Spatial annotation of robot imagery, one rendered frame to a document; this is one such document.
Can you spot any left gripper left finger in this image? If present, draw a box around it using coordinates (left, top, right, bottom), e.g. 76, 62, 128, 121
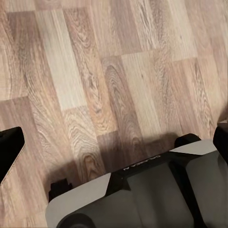
0, 126, 25, 183

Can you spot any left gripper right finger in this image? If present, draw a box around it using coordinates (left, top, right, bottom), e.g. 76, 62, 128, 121
213, 126, 228, 165

